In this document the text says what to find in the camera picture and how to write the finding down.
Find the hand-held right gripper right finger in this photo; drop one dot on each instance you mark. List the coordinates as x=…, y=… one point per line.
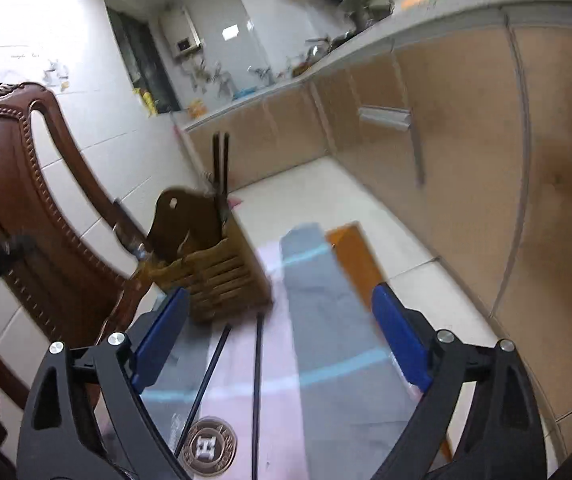
x=401, y=345

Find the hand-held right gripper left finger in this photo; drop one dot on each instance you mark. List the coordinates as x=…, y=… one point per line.
x=161, y=340

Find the black chopstick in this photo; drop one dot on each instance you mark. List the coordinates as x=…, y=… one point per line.
x=257, y=385
x=216, y=160
x=206, y=380

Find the wooden utensil holder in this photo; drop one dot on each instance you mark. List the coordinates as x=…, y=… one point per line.
x=221, y=280

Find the striped tablecloth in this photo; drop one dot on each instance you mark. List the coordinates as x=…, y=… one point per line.
x=326, y=310

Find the carved wooden chair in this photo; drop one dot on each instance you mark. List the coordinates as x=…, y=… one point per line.
x=16, y=185

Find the round brown patterned coaster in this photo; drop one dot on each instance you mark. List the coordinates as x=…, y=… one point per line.
x=211, y=462

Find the wooden kitchen base cabinets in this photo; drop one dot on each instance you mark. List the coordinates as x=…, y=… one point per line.
x=466, y=160

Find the yellow bag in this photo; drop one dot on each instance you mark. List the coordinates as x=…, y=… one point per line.
x=147, y=100

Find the dark kitchen window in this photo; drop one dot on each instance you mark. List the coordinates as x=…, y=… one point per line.
x=141, y=60

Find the blue dish tray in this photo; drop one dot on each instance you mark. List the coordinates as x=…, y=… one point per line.
x=244, y=93

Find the hanging kitchen tools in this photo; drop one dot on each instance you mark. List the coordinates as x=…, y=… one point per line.
x=208, y=77

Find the metal sink faucet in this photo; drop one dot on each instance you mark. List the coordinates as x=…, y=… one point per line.
x=262, y=74

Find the white water heater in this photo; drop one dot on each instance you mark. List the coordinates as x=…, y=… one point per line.
x=178, y=30

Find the black cooking pot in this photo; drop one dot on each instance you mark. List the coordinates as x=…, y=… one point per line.
x=381, y=11

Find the small wall decal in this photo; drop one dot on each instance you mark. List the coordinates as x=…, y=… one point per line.
x=57, y=74

